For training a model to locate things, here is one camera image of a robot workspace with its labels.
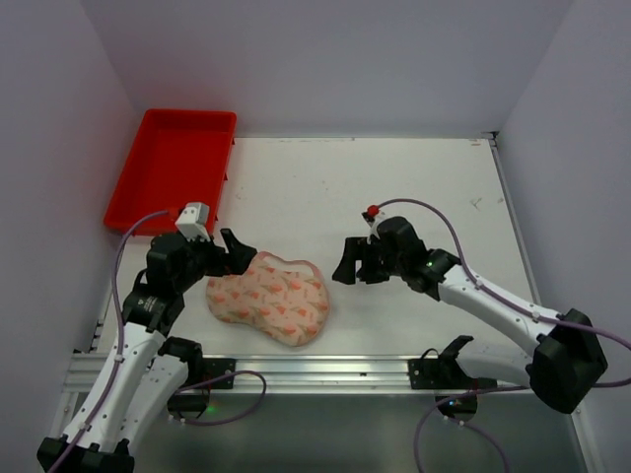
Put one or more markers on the red plastic tray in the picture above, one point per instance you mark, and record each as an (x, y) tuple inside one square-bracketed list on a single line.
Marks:
[(177, 156)]

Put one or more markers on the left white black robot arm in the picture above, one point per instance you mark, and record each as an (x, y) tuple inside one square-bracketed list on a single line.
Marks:
[(145, 366)]

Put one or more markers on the peach floral mesh laundry bag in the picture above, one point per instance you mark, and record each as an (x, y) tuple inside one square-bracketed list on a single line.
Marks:
[(287, 300)]

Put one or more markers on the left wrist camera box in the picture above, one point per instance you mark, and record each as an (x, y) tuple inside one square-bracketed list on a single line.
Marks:
[(191, 221)]

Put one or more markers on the aluminium mounting rail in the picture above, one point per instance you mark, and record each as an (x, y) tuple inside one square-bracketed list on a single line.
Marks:
[(343, 374)]

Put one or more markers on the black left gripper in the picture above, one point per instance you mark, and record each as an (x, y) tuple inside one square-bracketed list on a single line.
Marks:
[(217, 256)]

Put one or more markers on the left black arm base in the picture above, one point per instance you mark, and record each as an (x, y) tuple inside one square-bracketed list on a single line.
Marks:
[(198, 400)]

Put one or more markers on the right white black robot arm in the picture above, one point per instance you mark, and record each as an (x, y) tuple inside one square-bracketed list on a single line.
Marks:
[(555, 355)]

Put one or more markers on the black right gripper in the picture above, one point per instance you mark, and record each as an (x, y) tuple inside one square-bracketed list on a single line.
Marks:
[(365, 263)]

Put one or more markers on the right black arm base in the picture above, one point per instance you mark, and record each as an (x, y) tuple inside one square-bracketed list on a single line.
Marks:
[(439, 371)]

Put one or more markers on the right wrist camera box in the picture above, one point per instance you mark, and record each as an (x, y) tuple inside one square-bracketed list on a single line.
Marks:
[(374, 216)]

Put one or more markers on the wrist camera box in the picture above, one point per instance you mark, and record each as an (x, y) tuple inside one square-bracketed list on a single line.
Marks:
[(191, 221), (374, 216)]

